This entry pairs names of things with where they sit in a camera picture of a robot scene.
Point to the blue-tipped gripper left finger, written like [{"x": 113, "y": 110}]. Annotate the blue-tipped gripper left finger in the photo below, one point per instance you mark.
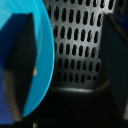
[{"x": 21, "y": 60}]

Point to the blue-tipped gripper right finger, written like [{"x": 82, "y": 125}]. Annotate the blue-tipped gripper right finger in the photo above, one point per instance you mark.
[{"x": 116, "y": 60}]

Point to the blue plastic bowl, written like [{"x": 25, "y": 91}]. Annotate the blue plastic bowl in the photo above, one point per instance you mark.
[{"x": 44, "y": 50}]

